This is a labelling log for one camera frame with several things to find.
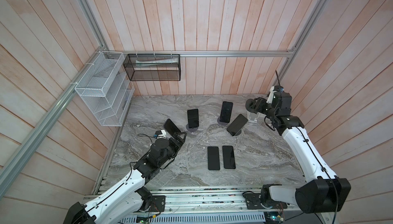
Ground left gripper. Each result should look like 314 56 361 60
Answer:
158 132 187 167

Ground white folding phone stand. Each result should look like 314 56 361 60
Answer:
247 111 260 123

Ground black phone stand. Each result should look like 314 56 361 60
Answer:
207 146 221 170

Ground white phone front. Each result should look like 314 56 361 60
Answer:
222 145 236 169

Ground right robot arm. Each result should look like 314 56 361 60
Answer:
245 87 351 214

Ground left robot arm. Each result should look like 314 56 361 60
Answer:
63 132 187 224

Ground blue phone on white stand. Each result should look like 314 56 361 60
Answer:
164 119 181 137

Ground grey round stand base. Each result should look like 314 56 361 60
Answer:
186 124 198 133

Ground green phone on round stand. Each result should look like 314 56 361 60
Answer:
187 108 199 129

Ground purple phone rear stand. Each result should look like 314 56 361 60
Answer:
219 101 233 123

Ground dark phone right stand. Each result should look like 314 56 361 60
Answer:
227 114 248 136

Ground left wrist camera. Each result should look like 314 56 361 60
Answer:
153 130 167 139

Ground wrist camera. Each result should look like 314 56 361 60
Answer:
153 130 167 139
267 85 283 104

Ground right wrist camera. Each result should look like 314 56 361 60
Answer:
267 85 283 104

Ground aluminium front rail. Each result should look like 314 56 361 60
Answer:
79 188 332 216

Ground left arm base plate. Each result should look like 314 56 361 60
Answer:
139 195 166 212

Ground black wire mesh basket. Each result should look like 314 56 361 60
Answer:
123 53 182 81

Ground white wire mesh shelf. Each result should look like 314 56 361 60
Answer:
75 51 135 127

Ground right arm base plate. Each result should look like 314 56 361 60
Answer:
242 191 288 210

